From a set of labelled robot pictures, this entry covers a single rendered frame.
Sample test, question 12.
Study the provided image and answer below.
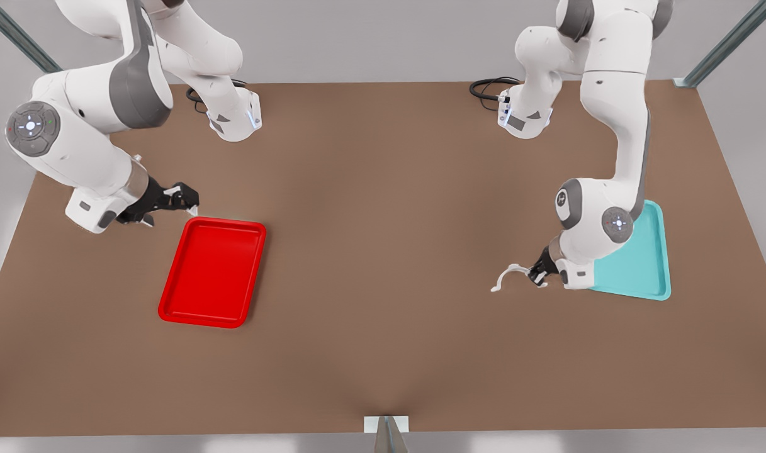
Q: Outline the turquoise tray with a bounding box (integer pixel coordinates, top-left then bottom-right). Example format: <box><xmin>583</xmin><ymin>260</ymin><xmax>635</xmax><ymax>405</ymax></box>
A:
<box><xmin>589</xmin><ymin>199</ymin><xmax>672</xmax><ymax>301</ymax></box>

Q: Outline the silver frame post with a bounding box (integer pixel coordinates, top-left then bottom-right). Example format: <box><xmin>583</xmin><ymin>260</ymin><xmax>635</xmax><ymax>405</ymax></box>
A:
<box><xmin>364</xmin><ymin>415</ymin><xmax>410</xmax><ymax>453</ymax></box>
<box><xmin>673</xmin><ymin>0</ymin><xmax>766</xmax><ymax>89</ymax></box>
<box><xmin>0</xmin><ymin>0</ymin><xmax>62</xmax><ymax>74</ymax></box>

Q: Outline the white drainage pipe clamp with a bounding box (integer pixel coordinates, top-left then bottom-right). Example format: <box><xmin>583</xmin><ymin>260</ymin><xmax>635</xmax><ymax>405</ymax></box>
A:
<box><xmin>490</xmin><ymin>264</ymin><xmax>534</xmax><ymax>294</ymax></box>

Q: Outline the red tray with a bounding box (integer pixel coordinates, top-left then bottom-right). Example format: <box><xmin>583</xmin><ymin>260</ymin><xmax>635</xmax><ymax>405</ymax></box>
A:
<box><xmin>158</xmin><ymin>216</ymin><xmax>268</xmax><ymax>329</ymax></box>

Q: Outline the black cable loop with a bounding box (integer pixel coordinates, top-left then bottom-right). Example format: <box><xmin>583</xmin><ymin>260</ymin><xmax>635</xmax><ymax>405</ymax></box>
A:
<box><xmin>470</xmin><ymin>77</ymin><xmax>523</xmax><ymax>113</ymax></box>
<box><xmin>186</xmin><ymin>78</ymin><xmax>249</xmax><ymax>115</ymax></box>

